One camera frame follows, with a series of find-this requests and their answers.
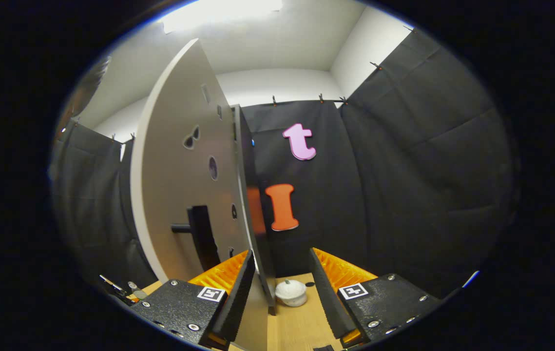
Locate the white lidded bowl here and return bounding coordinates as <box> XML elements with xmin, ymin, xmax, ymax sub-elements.
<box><xmin>275</xmin><ymin>279</ymin><xmax>307</xmax><ymax>308</ymax></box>

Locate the large ceiling light panel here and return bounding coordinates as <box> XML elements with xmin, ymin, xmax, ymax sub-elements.
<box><xmin>159</xmin><ymin>0</ymin><xmax>284</xmax><ymax>34</ymax></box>

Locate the green label bottle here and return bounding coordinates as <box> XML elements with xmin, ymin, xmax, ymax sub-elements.
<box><xmin>128</xmin><ymin>281</ymin><xmax>149</xmax><ymax>300</ymax></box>

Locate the grey cabinet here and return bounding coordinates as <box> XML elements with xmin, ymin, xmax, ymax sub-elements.
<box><xmin>231</xmin><ymin>104</ymin><xmax>278</xmax><ymax>315</ymax></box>

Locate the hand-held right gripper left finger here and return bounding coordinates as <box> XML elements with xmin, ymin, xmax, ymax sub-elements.
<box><xmin>130</xmin><ymin>249</ymin><xmax>257</xmax><ymax>348</ymax></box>

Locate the black door handle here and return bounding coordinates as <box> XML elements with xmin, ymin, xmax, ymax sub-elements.
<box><xmin>171</xmin><ymin>205</ymin><xmax>222</xmax><ymax>272</ymax></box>

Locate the black backdrop cloth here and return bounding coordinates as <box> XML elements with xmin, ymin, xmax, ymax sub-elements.
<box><xmin>48</xmin><ymin>27</ymin><xmax>517</xmax><ymax>303</ymax></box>

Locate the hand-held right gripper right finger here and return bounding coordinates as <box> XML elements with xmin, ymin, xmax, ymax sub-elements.
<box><xmin>309</xmin><ymin>247</ymin><xmax>442</xmax><ymax>348</ymax></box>

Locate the beige cabinet door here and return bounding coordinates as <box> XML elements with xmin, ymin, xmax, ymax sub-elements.
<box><xmin>130</xmin><ymin>38</ymin><xmax>269</xmax><ymax>351</ymax></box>

